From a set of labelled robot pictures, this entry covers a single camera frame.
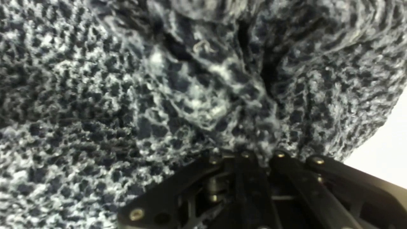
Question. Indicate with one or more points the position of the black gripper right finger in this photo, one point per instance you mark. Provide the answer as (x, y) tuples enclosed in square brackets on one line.
[(345, 198)]

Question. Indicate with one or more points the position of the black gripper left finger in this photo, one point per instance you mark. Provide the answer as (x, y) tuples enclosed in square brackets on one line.
[(197, 196)]

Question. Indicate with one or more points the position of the dark blue fleece blanket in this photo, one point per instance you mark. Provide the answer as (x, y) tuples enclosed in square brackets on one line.
[(101, 100)]

